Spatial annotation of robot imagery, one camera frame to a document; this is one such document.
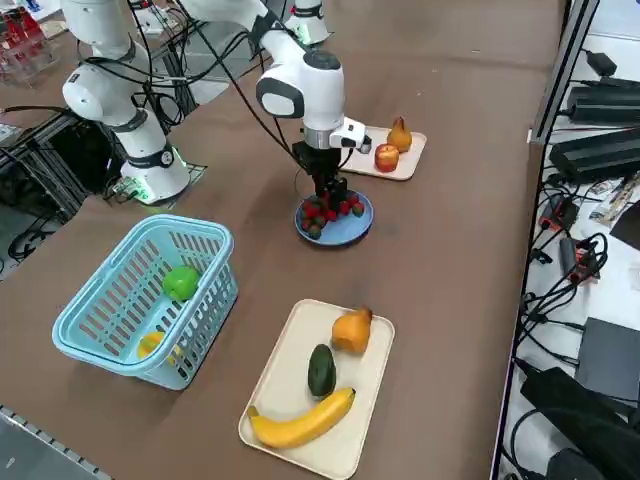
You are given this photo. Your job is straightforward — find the orange black device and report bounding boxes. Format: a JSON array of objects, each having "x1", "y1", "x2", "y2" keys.
[{"x1": 537, "y1": 194, "x2": 579, "y2": 232}]

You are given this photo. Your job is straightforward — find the yellow fruit in basket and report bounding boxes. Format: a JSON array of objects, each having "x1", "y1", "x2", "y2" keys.
[{"x1": 137, "y1": 330, "x2": 166, "y2": 359}]

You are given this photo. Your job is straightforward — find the black bag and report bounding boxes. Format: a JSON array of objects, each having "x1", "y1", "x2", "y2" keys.
[{"x1": 519, "y1": 367, "x2": 640, "y2": 480}]

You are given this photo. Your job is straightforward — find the clear acrylic shelf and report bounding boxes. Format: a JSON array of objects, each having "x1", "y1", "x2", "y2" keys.
[{"x1": 0, "y1": 7, "x2": 64, "y2": 89}]

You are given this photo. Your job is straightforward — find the large black power adapter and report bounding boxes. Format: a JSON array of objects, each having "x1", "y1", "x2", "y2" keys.
[
  {"x1": 567, "y1": 77, "x2": 640, "y2": 126},
  {"x1": 549, "y1": 127, "x2": 640, "y2": 184}
]

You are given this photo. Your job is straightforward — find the dark green avocado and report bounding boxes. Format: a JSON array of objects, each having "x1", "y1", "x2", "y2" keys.
[{"x1": 306, "y1": 343, "x2": 337, "y2": 399}]

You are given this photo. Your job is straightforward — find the grey flat box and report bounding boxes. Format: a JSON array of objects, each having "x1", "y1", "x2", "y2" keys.
[{"x1": 574, "y1": 317, "x2": 640, "y2": 401}]

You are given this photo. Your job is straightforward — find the cream tray with banana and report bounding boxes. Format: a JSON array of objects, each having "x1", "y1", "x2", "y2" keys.
[{"x1": 238, "y1": 298, "x2": 396, "y2": 479}]

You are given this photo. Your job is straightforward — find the light blue plastic basket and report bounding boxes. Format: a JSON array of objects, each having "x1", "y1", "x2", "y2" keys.
[{"x1": 52, "y1": 213, "x2": 240, "y2": 392}]

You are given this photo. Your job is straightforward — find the cream tray with apple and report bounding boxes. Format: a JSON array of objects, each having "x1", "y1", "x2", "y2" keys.
[{"x1": 337, "y1": 124, "x2": 428, "y2": 182}]

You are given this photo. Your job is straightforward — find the aluminium profile post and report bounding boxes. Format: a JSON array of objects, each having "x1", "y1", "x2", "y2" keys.
[{"x1": 532, "y1": 0, "x2": 600, "y2": 144}]

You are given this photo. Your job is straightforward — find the green bell pepper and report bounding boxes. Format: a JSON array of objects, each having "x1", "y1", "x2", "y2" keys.
[{"x1": 162, "y1": 266, "x2": 202, "y2": 302}]

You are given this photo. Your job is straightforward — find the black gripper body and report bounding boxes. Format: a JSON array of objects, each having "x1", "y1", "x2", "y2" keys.
[{"x1": 292, "y1": 142, "x2": 343, "y2": 181}]

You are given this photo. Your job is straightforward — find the yellow banana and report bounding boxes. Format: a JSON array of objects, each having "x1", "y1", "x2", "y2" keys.
[{"x1": 248, "y1": 387, "x2": 357, "y2": 450}]

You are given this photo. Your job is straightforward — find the small black power adapter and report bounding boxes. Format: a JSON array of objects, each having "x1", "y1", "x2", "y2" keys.
[{"x1": 584, "y1": 49, "x2": 619, "y2": 76}]

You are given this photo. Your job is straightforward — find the red apple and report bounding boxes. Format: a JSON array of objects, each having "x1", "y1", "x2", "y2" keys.
[{"x1": 374, "y1": 143, "x2": 400, "y2": 174}]

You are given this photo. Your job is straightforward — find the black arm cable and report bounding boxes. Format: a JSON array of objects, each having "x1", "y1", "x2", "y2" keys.
[{"x1": 127, "y1": 0, "x2": 309, "y2": 174}]

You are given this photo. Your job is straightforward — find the blue round plate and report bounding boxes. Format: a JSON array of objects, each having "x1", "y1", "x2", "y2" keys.
[{"x1": 293, "y1": 189, "x2": 376, "y2": 247}]

